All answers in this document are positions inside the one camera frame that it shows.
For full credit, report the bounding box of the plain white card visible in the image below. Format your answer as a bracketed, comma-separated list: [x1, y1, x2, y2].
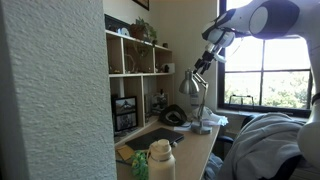
[163, 62, 176, 74]

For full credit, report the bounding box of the black framed wall picture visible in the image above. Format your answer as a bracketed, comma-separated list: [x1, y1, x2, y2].
[132, 0, 150, 12]

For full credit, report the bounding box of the blue white wall sticker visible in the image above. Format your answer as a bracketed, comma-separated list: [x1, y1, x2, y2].
[190, 93, 200, 110]

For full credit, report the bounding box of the blue grey fabric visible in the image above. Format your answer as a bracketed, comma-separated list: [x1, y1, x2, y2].
[203, 153, 224, 180]

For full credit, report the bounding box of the light wooden shelf unit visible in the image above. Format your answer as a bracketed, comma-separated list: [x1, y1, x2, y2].
[104, 29, 176, 148]

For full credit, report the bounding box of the black wire stand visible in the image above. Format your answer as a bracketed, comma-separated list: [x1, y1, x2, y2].
[228, 94, 255, 107]

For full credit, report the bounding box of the black double photo frame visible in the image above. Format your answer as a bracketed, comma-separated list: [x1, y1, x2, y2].
[111, 95, 139, 133]

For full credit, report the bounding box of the grey hoodie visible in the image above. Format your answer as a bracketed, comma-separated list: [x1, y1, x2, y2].
[216, 112, 306, 180]

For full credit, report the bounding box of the white baseball cap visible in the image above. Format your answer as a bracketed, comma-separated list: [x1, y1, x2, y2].
[193, 105, 215, 122]

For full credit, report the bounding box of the small black picture frame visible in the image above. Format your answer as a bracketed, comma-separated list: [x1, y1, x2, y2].
[104, 13, 132, 37]

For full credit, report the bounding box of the dark grey laptop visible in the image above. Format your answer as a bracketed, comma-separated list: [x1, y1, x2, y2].
[124, 127, 185, 152]

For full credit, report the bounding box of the silver desk lamp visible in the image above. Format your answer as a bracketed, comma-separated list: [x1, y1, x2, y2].
[178, 68, 213, 136]

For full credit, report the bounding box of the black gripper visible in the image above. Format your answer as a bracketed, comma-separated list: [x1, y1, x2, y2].
[193, 42, 219, 76]

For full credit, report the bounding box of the green potted plant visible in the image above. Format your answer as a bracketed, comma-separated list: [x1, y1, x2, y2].
[129, 17, 158, 44]

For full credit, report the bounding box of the cream water bottle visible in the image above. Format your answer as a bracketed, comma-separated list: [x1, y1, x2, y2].
[146, 138, 177, 180]

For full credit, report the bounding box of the stack of white papers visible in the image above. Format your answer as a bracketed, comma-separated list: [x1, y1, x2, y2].
[173, 113, 229, 133]

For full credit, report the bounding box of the yellow paper note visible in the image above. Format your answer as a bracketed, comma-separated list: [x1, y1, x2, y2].
[116, 144, 136, 162]

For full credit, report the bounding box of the black chair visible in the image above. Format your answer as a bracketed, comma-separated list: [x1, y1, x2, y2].
[214, 114, 320, 180]

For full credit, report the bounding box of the dark window frame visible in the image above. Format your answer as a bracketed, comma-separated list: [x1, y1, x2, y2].
[217, 0, 316, 118]

